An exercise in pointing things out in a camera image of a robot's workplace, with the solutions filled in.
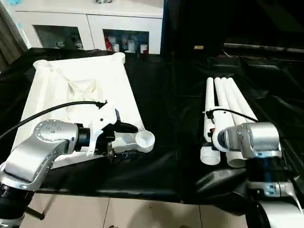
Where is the white plastic table leg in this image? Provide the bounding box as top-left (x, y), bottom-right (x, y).
top-left (200, 77), bottom-right (222, 166)
top-left (220, 77), bottom-right (256, 124)
top-left (213, 77), bottom-right (247, 169)
top-left (227, 77), bottom-right (259, 124)

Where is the white plastic table top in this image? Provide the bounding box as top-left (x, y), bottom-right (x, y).
top-left (10, 52), bottom-right (155, 171)

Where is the black glossy mat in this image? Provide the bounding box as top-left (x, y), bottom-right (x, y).
top-left (0, 46), bottom-right (304, 205)

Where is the red packet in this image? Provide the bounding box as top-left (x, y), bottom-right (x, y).
top-left (104, 34), bottom-right (114, 50)

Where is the dark metal pole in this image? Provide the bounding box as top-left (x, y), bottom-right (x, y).
top-left (223, 43), bottom-right (304, 53)

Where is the white glass-door cabinet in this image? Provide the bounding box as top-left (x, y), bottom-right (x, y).
top-left (14, 0), bottom-right (164, 57)

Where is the black backdrop cloth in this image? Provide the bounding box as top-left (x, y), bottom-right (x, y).
top-left (162, 0), bottom-right (304, 60)

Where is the grey curtain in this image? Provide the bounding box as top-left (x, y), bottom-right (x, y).
top-left (0, 0), bottom-right (29, 72)

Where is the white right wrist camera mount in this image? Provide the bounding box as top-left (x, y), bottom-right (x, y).
top-left (203, 109), bottom-right (240, 152)

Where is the black left wrist camera cable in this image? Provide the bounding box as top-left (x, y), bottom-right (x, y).
top-left (0, 101), bottom-right (107, 140)

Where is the black frame leg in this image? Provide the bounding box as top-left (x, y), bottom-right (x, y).
top-left (25, 203), bottom-right (46, 220)

